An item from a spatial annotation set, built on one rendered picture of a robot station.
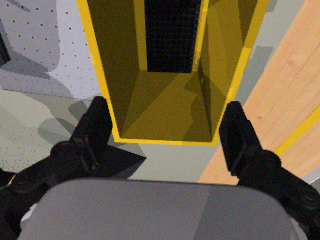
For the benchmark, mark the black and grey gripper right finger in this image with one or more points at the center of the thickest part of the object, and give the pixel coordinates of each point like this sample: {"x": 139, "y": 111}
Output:
{"x": 261, "y": 169}

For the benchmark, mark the yellow open-top bin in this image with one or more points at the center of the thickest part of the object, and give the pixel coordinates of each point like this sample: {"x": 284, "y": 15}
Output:
{"x": 162, "y": 107}

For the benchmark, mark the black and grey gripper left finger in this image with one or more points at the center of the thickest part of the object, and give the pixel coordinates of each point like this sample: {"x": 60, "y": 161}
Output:
{"x": 67, "y": 160}

